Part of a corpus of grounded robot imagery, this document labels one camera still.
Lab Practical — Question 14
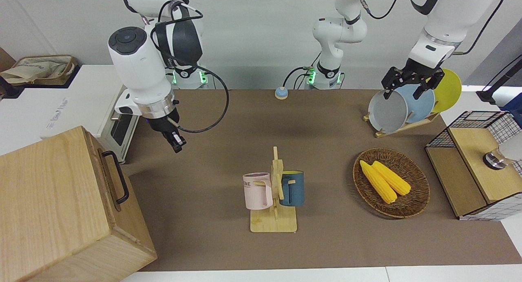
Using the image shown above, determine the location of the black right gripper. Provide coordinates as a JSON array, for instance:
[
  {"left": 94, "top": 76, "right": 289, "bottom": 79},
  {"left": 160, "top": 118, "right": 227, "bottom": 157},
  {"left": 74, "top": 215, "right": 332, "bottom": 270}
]
[{"left": 144, "top": 110, "right": 187, "bottom": 154}]

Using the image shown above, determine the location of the brown table mat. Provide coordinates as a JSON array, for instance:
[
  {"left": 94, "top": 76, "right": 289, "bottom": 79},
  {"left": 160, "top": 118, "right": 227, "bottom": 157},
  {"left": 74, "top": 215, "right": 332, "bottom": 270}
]
[{"left": 122, "top": 89, "right": 522, "bottom": 272}]

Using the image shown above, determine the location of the wooden mug rack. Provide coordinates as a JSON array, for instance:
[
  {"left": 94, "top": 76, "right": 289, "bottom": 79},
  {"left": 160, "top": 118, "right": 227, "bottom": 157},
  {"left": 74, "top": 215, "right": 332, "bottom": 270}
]
[{"left": 250, "top": 147, "right": 298, "bottom": 233}]

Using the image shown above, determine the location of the blue box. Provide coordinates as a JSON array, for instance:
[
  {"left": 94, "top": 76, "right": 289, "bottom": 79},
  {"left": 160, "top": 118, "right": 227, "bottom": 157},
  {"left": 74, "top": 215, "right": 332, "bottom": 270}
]
[{"left": 502, "top": 93, "right": 522, "bottom": 127}]

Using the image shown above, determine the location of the yellow corn cob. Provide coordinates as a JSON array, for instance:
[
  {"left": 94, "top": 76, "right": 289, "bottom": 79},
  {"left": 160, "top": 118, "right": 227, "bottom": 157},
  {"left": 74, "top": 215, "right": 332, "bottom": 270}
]
[
  {"left": 372, "top": 161, "right": 411, "bottom": 196},
  {"left": 359, "top": 160, "right": 397, "bottom": 204}
]

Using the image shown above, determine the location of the light wooden cabinet box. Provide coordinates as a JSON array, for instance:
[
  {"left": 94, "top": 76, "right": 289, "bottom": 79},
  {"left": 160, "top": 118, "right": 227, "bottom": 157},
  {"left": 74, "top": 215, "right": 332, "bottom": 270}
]
[{"left": 0, "top": 126, "right": 157, "bottom": 282}]

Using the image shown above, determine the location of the brown wicker basket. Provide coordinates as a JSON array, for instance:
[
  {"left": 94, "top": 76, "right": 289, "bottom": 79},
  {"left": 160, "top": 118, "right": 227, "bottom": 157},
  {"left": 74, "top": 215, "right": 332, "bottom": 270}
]
[{"left": 353, "top": 148, "right": 431, "bottom": 219}]

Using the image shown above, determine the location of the black stand pole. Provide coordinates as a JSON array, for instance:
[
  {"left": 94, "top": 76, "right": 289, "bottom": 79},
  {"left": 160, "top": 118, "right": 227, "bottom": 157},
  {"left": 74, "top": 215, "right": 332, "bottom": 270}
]
[{"left": 476, "top": 56, "right": 522, "bottom": 104}]

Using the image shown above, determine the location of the grey plate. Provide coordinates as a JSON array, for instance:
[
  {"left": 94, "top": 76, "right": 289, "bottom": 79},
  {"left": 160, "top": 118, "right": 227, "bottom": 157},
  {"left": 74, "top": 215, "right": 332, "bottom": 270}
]
[{"left": 368, "top": 90, "right": 409, "bottom": 133}]

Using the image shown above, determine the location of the wire and wood shelf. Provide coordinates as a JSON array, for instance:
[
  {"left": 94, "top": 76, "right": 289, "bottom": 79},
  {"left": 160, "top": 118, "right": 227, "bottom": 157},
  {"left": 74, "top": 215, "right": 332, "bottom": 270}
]
[{"left": 425, "top": 111, "right": 522, "bottom": 221}]

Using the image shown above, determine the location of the white toaster oven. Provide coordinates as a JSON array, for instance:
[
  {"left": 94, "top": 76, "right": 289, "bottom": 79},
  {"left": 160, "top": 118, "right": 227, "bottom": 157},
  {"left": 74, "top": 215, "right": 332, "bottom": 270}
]
[{"left": 40, "top": 65, "right": 141, "bottom": 164}]

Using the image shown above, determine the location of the black metal drawer handle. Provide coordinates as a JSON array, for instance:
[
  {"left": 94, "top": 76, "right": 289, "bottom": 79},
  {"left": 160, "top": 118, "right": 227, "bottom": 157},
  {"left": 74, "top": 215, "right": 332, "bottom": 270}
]
[{"left": 102, "top": 151, "right": 130, "bottom": 204}]

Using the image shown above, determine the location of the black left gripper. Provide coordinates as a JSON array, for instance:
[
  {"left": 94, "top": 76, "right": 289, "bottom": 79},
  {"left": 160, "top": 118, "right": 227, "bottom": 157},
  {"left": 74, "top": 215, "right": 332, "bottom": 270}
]
[{"left": 381, "top": 58, "right": 445, "bottom": 101}]

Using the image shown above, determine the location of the white bulb with metal base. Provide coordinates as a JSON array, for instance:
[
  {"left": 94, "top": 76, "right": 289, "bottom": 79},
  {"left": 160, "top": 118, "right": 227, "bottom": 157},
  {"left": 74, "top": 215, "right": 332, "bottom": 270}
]
[{"left": 483, "top": 137, "right": 522, "bottom": 170}]

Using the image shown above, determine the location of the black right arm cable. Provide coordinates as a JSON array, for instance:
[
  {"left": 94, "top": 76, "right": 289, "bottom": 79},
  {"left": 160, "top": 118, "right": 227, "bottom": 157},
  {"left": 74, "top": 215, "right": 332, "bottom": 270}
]
[{"left": 151, "top": 0, "right": 230, "bottom": 133}]

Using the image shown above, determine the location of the light wooden drawer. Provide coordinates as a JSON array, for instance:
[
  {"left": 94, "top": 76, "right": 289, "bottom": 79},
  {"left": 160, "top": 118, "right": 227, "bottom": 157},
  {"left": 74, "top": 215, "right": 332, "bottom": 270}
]
[{"left": 96, "top": 147, "right": 125, "bottom": 213}]

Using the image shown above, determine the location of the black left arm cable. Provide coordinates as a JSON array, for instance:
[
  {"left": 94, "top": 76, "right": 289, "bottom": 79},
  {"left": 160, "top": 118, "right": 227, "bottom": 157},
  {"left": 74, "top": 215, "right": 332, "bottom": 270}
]
[{"left": 356, "top": 0, "right": 505, "bottom": 56}]

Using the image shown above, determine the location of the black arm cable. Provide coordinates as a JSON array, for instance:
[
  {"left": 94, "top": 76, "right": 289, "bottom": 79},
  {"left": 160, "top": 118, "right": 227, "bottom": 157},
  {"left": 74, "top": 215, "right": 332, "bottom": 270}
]
[
  {"left": 356, "top": 0, "right": 505, "bottom": 56},
  {"left": 151, "top": 0, "right": 230, "bottom": 133}
]

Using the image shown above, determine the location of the pink mug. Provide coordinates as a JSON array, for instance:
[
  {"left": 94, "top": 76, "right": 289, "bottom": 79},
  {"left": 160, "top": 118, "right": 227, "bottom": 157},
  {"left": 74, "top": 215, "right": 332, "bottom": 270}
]
[{"left": 243, "top": 173, "right": 273, "bottom": 210}]

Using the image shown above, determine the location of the yellow plate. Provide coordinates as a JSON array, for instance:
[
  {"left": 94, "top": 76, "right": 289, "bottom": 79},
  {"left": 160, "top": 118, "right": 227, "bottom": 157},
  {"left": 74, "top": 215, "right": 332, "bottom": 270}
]
[{"left": 430, "top": 68, "right": 462, "bottom": 113}]

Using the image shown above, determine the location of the black base power cable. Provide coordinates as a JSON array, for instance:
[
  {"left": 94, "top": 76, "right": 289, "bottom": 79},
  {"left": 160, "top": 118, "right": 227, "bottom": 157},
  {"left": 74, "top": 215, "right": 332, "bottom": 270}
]
[{"left": 283, "top": 67, "right": 311, "bottom": 90}]

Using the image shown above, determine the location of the light blue plate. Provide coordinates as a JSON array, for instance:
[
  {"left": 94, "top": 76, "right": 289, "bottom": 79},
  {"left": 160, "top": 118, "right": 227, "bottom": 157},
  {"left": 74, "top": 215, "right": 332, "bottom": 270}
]
[{"left": 396, "top": 84, "right": 436, "bottom": 123}]

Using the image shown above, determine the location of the wooden plate rack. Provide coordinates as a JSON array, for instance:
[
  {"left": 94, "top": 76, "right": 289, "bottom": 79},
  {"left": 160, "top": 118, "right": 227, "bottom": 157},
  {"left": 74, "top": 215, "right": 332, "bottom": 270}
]
[{"left": 363, "top": 112, "right": 441, "bottom": 138}]

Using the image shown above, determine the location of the dark blue mug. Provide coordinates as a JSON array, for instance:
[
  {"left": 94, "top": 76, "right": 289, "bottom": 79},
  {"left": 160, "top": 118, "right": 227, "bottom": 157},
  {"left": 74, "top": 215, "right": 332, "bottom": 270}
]
[{"left": 280, "top": 171, "right": 305, "bottom": 207}]

